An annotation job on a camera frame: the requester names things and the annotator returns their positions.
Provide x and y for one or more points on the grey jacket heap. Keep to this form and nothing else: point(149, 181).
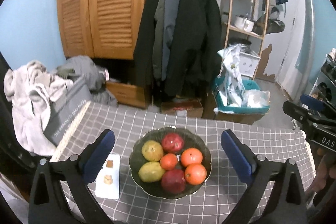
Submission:
point(95, 78)

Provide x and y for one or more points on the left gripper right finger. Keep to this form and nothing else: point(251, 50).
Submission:
point(286, 203)

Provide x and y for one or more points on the yellow pear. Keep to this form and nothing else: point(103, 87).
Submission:
point(151, 172)

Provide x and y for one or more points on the white storage box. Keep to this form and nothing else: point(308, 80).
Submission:
point(248, 63)

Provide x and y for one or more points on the brown cardboard box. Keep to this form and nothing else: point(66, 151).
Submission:
point(209, 104)

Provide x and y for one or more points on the right hand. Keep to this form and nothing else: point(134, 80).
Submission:
point(323, 171)

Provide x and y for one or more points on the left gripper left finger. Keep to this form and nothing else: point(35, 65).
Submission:
point(47, 200)

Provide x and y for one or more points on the clear plastic bag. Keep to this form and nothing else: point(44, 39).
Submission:
point(256, 98)

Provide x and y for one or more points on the orange fruit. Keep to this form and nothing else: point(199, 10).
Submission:
point(195, 174)
point(191, 156)

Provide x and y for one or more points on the wooden shelf rack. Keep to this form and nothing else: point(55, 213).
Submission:
point(249, 3)

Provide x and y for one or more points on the green pear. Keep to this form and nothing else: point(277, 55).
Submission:
point(152, 150)

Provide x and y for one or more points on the white phone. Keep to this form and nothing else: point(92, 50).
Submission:
point(108, 179)

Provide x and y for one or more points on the wooden drawer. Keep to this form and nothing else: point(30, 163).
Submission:
point(129, 95)

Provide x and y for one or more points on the beige crumpled clothing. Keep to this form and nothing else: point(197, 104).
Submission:
point(32, 89)

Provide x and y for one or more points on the teal cardboard box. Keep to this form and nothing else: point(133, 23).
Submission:
point(249, 85)

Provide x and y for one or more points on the black hanging coat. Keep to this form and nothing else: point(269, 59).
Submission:
point(176, 52)

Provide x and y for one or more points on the red apple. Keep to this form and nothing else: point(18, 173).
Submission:
point(172, 143)
point(173, 181)

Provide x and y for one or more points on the grey checked tablecloth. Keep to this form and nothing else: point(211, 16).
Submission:
point(216, 198)

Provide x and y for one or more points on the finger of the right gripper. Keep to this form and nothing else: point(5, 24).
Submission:
point(311, 102)
point(300, 114)

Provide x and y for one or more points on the shoe rack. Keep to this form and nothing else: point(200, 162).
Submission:
point(325, 84)

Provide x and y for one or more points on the small orange tangerine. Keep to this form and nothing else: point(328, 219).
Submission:
point(168, 161)

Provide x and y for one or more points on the dark green glass plate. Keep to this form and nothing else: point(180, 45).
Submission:
point(136, 161)

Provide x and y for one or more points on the grey storage bag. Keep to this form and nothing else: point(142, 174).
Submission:
point(65, 109)

